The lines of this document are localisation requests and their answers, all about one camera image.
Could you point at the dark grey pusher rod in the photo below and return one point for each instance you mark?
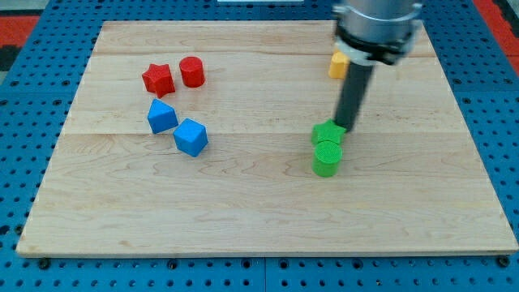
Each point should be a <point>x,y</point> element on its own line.
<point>357,78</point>

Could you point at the green star block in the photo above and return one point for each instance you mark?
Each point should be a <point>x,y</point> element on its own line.
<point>327,131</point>

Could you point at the green cylinder block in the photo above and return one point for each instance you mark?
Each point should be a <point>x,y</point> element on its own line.
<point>326,159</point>

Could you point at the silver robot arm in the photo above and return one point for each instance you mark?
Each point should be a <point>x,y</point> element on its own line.
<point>370,32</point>

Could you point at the red star block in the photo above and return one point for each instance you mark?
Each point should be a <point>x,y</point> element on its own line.
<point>159,80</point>

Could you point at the yellow block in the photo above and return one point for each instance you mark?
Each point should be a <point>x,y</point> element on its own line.
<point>338,65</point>

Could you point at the red cylinder block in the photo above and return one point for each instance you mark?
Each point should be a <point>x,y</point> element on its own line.
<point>192,71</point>

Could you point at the blue cube block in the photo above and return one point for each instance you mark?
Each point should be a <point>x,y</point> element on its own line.
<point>190,137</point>

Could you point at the wooden board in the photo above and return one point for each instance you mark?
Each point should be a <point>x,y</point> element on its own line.
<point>410,182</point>

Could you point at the blue triangle block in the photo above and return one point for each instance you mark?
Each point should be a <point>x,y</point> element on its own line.
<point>161,116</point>

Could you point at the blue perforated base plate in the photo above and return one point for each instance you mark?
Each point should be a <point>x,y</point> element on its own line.
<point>39,88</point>

